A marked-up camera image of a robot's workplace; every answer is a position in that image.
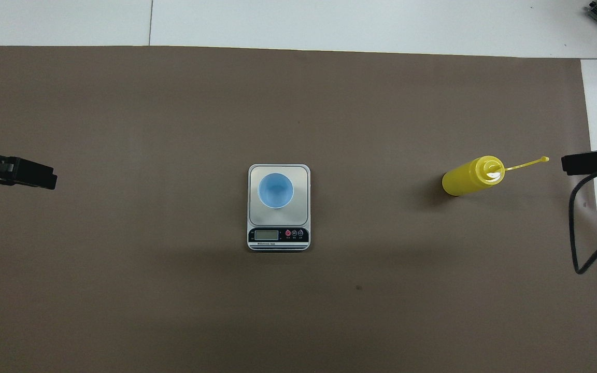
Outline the brown table mat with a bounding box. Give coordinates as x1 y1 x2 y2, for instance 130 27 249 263
0 46 597 373

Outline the silver digital kitchen scale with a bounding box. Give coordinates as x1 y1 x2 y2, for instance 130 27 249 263
247 164 311 252

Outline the yellow squeeze bottle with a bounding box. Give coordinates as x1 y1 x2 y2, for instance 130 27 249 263
442 155 550 197

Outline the light blue plastic cup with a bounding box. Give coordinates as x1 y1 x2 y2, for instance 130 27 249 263
258 173 294 209

